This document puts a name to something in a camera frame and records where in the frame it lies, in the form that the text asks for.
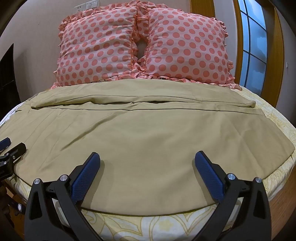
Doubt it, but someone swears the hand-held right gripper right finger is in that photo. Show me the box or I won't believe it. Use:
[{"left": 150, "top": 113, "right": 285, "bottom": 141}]
[{"left": 194, "top": 151, "right": 272, "bottom": 241}]

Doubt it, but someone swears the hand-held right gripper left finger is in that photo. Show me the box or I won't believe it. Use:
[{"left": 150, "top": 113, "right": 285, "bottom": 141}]
[{"left": 24, "top": 152, "right": 109, "bottom": 241}]

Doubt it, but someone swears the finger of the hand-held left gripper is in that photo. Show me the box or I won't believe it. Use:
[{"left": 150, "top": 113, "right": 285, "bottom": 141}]
[
  {"left": 0, "top": 142, "right": 27, "bottom": 163},
  {"left": 0, "top": 138, "right": 11, "bottom": 151}
]

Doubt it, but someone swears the khaki bed blanket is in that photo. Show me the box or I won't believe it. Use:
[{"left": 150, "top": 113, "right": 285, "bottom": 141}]
[{"left": 0, "top": 79, "right": 295, "bottom": 212}]

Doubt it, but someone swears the dark furniture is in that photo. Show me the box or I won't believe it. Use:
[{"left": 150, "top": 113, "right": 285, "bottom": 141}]
[{"left": 0, "top": 44, "right": 22, "bottom": 121}]

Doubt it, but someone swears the yellow patterned bed sheet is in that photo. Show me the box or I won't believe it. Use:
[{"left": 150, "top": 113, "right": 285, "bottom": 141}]
[{"left": 0, "top": 89, "right": 296, "bottom": 241}]

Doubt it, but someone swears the pink polka-dot ruffled pillow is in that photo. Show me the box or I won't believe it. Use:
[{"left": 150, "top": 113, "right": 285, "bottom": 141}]
[
  {"left": 51, "top": 6, "right": 139, "bottom": 90},
  {"left": 135, "top": 3, "right": 243, "bottom": 93}
]

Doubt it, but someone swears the frosted glass window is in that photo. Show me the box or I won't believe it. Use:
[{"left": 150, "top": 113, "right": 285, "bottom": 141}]
[{"left": 238, "top": 0, "right": 269, "bottom": 98}]

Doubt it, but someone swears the wooden bed frame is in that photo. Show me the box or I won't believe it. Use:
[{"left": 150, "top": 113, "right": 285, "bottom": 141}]
[{"left": 266, "top": 158, "right": 296, "bottom": 234}]

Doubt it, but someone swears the wooden window frame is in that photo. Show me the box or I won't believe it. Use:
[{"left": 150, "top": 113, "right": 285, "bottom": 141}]
[{"left": 232, "top": 0, "right": 285, "bottom": 108}]

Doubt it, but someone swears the white wall socket panel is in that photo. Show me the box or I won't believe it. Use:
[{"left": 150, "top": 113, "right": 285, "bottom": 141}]
[{"left": 73, "top": 0, "right": 99, "bottom": 12}]

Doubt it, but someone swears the wooden wall panel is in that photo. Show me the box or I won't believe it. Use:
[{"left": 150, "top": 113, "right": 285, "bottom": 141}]
[{"left": 190, "top": 0, "right": 217, "bottom": 19}]

